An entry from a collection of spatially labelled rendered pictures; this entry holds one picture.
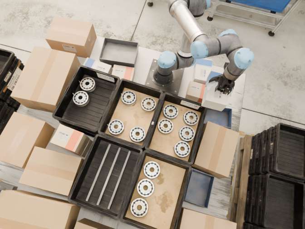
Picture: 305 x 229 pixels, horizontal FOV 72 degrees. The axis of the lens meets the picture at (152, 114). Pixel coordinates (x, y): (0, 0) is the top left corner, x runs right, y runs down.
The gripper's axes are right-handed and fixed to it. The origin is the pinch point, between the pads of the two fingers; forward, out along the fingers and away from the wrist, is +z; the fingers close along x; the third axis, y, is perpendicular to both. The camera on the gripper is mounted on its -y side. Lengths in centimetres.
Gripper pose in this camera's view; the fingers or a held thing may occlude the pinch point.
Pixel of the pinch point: (217, 88)
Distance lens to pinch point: 125.0
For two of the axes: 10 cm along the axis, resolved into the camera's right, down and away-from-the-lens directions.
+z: -0.5, 3.3, 9.4
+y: -2.6, 9.1, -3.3
